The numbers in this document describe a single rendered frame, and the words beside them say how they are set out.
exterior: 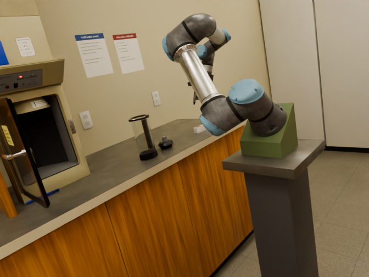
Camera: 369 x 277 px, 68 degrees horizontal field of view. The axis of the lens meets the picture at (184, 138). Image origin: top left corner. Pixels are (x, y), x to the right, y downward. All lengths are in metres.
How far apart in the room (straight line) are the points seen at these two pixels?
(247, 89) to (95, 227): 0.83
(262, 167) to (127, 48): 1.45
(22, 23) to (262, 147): 1.14
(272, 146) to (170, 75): 1.46
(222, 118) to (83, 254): 0.78
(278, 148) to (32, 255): 0.99
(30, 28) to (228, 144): 1.25
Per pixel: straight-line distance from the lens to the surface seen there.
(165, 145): 1.54
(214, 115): 1.06
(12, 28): 1.42
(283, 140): 1.15
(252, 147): 1.20
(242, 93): 1.03
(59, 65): 1.35
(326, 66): 3.52
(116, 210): 1.29
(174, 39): 1.26
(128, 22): 2.25
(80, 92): 1.94
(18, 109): 1.42
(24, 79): 1.32
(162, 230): 1.49
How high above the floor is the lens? 1.37
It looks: 15 degrees down
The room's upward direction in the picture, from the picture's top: 13 degrees counter-clockwise
